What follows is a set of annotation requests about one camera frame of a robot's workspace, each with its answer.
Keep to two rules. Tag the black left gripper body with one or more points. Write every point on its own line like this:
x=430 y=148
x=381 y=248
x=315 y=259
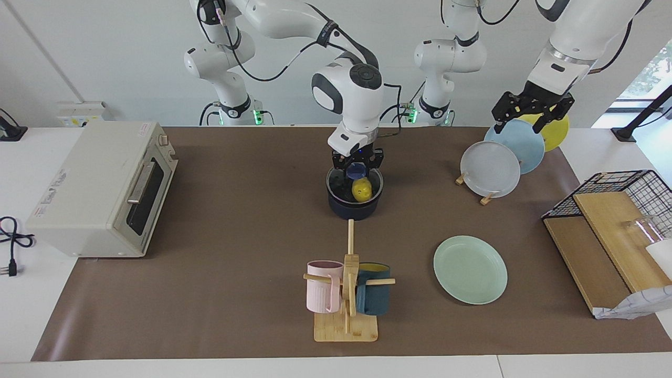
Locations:
x=533 y=100

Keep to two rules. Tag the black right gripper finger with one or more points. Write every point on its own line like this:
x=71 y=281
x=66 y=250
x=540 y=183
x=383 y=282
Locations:
x=374 y=173
x=340 y=175

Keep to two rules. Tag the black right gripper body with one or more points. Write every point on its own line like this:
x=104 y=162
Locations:
x=357 y=158

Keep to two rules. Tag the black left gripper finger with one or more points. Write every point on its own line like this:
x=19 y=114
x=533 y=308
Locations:
x=546 y=122
x=499 y=121

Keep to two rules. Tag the glass lid with blue knob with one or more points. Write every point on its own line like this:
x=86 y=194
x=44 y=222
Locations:
x=357 y=172

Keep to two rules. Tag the yellow lemon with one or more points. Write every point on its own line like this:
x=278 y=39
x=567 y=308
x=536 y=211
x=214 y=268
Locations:
x=362 y=190

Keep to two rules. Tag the yellow plate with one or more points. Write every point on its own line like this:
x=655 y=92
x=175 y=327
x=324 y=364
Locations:
x=558 y=135

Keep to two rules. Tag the light blue plate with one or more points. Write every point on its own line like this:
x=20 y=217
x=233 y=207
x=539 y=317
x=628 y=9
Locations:
x=525 y=152

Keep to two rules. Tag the pale grey plate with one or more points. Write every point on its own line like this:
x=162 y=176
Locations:
x=491 y=169

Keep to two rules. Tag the wooden plate rack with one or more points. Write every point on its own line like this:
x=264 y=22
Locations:
x=486 y=199

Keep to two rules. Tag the light green plate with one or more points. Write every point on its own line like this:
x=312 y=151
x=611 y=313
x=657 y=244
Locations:
x=470 y=270

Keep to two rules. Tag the pink ribbed mug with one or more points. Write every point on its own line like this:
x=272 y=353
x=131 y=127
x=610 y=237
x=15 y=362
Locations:
x=321 y=289

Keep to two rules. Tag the bright window with greenery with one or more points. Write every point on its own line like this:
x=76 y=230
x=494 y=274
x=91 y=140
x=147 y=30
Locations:
x=651 y=73

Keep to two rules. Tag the dark teal mug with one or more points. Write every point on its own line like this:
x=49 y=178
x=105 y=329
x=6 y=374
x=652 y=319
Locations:
x=374 y=296

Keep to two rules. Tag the light wooden board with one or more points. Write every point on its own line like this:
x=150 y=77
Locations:
x=614 y=241

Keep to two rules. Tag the clear glass cup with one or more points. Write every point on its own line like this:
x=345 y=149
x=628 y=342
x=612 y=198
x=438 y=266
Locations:
x=643 y=228

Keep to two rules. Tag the dark brown wooden board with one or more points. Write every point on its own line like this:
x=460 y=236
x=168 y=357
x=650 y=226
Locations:
x=583 y=262

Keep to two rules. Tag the wooden mug rack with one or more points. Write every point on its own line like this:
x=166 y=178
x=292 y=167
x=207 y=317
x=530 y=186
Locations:
x=346 y=328

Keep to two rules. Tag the brown table mat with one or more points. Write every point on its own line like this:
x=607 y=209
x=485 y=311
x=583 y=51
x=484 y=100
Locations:
x=236 y=294

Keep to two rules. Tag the white plastic container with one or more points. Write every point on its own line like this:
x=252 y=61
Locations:
x=662 y=257

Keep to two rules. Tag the white checked cloth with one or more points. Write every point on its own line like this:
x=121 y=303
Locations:
x=640 y=304

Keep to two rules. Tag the beige toaster oven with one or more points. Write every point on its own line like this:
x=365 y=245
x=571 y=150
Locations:
x=84 y=199

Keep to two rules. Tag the black desk clamp device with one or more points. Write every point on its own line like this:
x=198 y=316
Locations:
x=10 y=132

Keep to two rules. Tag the white wall socket box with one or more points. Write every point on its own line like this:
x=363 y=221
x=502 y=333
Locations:
x=79 y=113

